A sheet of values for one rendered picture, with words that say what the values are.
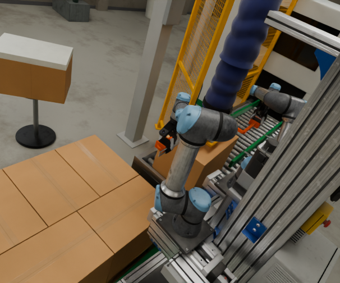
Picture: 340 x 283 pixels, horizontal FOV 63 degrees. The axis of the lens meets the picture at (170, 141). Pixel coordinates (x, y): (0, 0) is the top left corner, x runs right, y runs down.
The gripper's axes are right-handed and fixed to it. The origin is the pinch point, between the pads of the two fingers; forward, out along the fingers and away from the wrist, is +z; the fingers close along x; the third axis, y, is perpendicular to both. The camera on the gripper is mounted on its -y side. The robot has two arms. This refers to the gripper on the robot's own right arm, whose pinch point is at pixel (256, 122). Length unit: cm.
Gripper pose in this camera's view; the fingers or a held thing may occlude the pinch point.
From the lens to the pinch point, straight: 235.8
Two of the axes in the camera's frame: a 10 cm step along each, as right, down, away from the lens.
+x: 7.6, 5.5, -3.5
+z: -2.7, 7.5, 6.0
